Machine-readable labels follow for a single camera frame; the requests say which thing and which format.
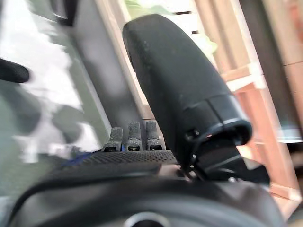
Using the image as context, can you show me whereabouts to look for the grey upright panel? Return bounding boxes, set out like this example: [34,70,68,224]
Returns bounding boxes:
[75,0,145,123]

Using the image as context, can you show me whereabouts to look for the light wooden shelf rack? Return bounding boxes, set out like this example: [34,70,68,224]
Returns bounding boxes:
[94,0,303,209]

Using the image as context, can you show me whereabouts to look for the white slatted crate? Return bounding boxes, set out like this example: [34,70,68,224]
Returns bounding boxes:
[174,8,206,37]

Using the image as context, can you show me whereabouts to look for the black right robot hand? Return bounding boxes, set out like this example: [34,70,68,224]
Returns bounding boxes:
[9,13,286,227]

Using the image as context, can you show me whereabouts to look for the black rounded bar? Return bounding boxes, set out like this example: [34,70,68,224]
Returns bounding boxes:
[0,57,30,84]

